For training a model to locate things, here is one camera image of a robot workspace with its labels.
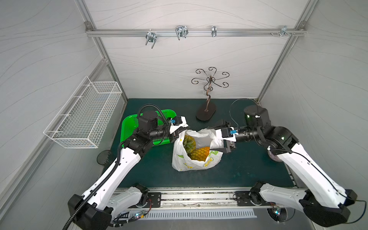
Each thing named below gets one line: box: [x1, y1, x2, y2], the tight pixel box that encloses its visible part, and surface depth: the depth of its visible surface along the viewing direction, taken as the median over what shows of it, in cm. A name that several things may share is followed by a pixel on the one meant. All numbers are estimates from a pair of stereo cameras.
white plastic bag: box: [172, 128, 224, 172], surface depth 68 cm
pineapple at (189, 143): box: [183, 134, 196, 156], surface depth 73 cm
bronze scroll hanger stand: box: [191, 66, 230, 122], surface depth 95 cm
